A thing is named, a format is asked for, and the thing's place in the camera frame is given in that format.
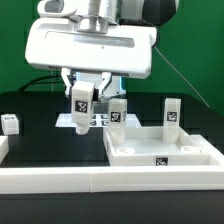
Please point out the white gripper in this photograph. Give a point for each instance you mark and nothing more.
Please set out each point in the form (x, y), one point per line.
(123, 51)

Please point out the white square tabletop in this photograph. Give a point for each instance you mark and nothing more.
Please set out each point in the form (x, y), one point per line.
(144, 146)

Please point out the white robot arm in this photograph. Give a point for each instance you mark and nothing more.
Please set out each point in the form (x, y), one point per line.
(96, 16)

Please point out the white sheet with fiducial tags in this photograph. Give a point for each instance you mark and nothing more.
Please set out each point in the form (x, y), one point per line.
(98, 120)

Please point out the white U-shaped obstacle fence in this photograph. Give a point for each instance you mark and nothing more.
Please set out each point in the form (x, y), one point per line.
(111, 179)

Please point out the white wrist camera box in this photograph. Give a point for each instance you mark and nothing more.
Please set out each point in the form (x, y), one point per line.
(57, 8)

